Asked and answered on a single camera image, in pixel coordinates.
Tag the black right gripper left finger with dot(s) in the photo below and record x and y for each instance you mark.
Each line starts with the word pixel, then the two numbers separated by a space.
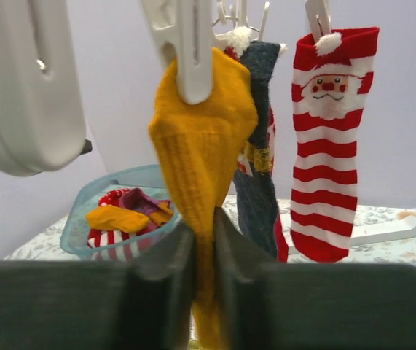
pixel 141 304

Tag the mustard yellow sock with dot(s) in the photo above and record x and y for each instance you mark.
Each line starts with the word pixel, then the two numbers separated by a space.
pixel 197 147
pixel 115 218

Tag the white drying rack stand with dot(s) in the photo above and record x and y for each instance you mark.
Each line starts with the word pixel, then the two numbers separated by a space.
pixel 381 232

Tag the red white striped sock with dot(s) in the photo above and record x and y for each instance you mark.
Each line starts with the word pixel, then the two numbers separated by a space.
pixel 331 79
pixel 114 245

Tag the white clip sock hanger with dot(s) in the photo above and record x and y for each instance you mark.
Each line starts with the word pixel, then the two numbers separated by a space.
pixel 43 126

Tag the teal transparent plastic basin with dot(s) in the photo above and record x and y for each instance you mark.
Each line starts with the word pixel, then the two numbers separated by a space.
pixel 148 178

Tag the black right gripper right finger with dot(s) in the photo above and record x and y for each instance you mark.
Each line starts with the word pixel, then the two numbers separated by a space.
pixel 266 304

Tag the maroon purple striped sock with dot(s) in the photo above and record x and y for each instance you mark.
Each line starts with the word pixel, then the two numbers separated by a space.
pixel 158 211

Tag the red sock with white pattern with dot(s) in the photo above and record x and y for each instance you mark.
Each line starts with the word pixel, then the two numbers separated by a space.
pixel 115 198

